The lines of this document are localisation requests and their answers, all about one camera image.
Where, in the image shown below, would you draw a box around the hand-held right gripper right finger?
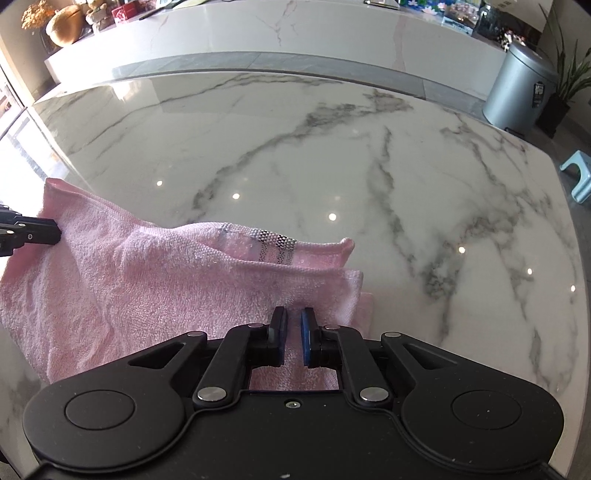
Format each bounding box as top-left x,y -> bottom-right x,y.
300,307 -> 457,403

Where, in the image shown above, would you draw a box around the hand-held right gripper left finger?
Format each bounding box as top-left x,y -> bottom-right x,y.
128,306 -> 290,402

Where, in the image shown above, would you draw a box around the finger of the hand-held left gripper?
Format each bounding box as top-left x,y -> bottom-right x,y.
0,203 -> 62,257

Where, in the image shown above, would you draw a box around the pink towel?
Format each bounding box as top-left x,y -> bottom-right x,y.
0,178 -> 374,393

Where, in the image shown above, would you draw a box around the brown gourd ornament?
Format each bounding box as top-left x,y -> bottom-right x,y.
45,4 -> 88,47

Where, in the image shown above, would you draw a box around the dried flower bunch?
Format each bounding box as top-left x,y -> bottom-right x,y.
21,0 -> 56,31

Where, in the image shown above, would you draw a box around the small plush figurines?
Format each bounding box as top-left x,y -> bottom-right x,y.
85,0 -> 112,31

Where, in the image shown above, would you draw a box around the red box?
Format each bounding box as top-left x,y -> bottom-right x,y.
111,2 -> 142,25

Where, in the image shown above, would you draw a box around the white marble tv cabinet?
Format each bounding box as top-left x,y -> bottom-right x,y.
44,0 -> 509,100

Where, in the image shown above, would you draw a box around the light blue plastic stool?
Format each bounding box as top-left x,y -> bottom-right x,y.
558,148 -> 591,206

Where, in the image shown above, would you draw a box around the grey pedal trash can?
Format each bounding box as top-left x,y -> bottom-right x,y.
482,41 -> 561,137

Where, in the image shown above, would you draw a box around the acrylic photo display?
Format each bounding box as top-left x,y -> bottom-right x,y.
402,0 -> 476,29

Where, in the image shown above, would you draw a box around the long-leaf potted plant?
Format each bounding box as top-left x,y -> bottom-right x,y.
536,4 -> 591,139

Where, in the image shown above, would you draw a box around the small flower ornament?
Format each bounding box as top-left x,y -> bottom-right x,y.
501,28 -> 526,51

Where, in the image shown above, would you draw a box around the dark glass vase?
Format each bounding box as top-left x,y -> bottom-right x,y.
475,4 -> 509,38

